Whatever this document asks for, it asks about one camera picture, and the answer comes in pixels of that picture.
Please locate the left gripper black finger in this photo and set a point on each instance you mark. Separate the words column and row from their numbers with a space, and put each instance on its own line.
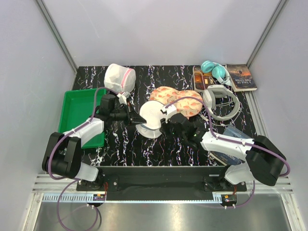
column 138, row 119
column 131, row 113

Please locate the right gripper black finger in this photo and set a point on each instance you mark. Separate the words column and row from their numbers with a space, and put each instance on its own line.
column 165, row 122
column 166, row 131

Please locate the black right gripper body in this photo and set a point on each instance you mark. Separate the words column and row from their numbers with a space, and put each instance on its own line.
column 179, row 135

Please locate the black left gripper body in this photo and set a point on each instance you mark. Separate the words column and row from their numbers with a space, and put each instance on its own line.
column 120, row 114

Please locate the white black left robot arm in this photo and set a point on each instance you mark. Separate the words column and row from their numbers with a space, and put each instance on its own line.
column 63, row 155

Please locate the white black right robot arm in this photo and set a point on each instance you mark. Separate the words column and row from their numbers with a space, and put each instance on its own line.
column 262, row 160

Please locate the pink-trimmed round mesh laundry bag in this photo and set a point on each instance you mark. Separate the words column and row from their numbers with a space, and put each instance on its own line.
column 119, row 78

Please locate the green plastic tray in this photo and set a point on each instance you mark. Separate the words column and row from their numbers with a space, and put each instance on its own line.
column 77, row 107

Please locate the orange dark paperback book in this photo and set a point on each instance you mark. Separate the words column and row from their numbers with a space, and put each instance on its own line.
column 201, row 81

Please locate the Nineteen Eighty-Four blue book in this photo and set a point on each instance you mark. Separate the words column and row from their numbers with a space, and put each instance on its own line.
column 226, row 152

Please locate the teal white headphones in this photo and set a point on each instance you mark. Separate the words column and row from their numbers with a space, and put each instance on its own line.
column 219, row 72

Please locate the Tale of Two Cities book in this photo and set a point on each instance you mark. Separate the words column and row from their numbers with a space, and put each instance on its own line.
column 241, row 79

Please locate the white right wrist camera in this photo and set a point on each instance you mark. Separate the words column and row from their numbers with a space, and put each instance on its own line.
column 168, row 111

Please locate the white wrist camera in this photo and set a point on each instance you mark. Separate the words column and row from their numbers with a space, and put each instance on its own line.
column 123, row 97
column 168, row 111

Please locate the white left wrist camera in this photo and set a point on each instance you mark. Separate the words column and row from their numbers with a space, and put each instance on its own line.
column 123, row 97

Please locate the grey white wired headset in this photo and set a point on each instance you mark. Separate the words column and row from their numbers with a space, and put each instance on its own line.
column 214, row 92

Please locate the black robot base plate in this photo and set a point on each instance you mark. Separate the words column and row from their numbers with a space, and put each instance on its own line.
column 195, row 177

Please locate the aluminium frame rail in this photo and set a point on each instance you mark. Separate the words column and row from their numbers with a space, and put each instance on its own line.
column 66, row 191

